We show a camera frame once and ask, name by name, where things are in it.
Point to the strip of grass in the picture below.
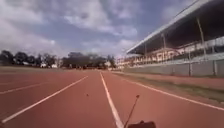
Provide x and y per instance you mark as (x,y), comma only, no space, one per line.
(186,88)

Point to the red running track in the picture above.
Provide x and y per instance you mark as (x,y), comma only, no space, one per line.
(76,106)

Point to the roofed grandstand building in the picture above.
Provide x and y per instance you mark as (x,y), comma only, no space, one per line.
(186,36)

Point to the row of dark trees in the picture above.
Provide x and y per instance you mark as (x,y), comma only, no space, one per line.
(50,60)

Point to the robot's own part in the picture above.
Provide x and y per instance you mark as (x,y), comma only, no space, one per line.
(140,124)

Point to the grey fence with posts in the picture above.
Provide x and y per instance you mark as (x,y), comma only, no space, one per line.
(186,69)

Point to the distant white buildings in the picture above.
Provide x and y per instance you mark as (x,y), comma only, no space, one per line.
(50,65)

